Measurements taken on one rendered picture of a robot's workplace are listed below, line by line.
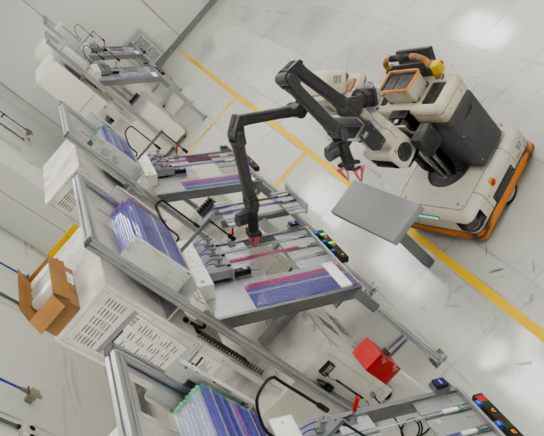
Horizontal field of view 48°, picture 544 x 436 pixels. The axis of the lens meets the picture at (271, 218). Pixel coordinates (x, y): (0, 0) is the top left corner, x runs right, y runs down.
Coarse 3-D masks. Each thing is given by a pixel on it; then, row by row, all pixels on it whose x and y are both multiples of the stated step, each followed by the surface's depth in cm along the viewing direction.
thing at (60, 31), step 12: (48, 24) 784; (60, 24) 855; (60, 36) 794; (72, 36) 813; (36, 48) 843; (48, 48) 799; (84, 48) 840; (96, 48) 849; (108, 48) 879; (120, 48) 876; (132, 48) 881; (96, 60) 825; (144, 60) 842; (132, 84) 854; (144, 84) 882; (156, 84) 863; (108, 96) 884; (120, 96) 855; (132, 96) 857; (156, 96) 871; (108, 108) 856
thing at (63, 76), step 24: (72, 48) 708; (48, 72) 675; (72, 72) 701; (96, 72) 710; (120, 72) 745; (144, 72) 745; (72, 96) 693; (96, 96) 702; (144, 96) 758; (168, 96) 802; (120, 120) 771; (144, 120) 729; (168, 120) 742; (144, 144) 744; (168, 144) 754
